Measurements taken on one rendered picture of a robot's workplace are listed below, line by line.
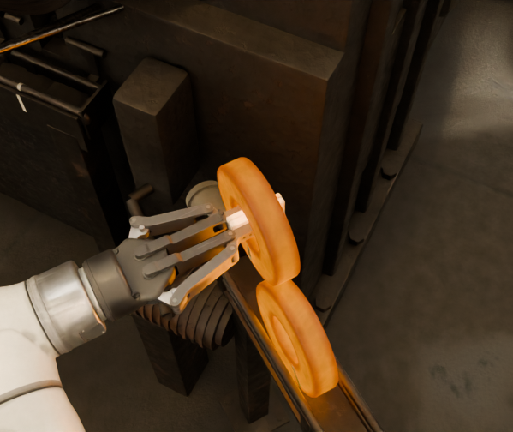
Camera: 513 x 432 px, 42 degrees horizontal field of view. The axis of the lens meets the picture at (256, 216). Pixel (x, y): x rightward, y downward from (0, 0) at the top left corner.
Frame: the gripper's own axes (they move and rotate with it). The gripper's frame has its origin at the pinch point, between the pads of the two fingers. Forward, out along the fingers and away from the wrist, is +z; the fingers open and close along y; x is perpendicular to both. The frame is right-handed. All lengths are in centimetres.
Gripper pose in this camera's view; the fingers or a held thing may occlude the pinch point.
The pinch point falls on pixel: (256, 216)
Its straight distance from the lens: 78.0
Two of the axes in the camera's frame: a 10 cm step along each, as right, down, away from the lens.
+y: 4.7, 7.5, -4.6
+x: -0.4, -5.1, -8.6
